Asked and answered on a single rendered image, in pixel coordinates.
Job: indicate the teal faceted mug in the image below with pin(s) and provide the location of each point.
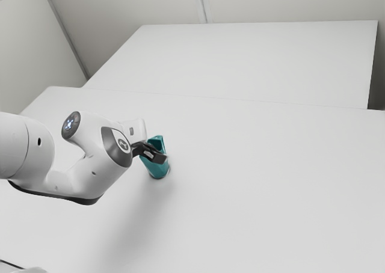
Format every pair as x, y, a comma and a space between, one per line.
157, 170

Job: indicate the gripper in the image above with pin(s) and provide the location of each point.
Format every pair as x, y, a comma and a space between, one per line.
140, 149

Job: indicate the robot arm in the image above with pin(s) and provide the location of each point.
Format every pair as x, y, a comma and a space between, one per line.
81, 161

